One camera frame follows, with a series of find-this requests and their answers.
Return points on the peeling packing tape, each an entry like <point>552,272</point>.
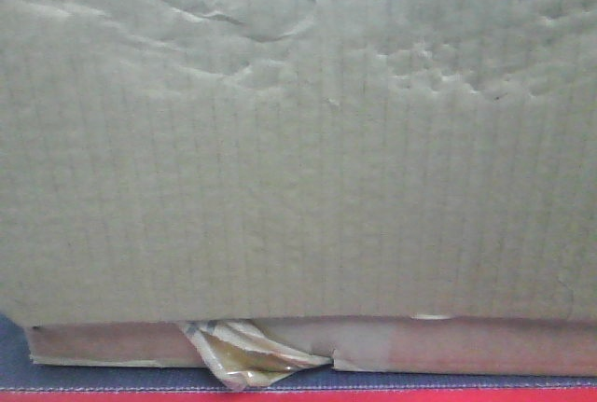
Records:
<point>241,356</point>

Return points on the worn cardboard box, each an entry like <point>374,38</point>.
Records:
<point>402,185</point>

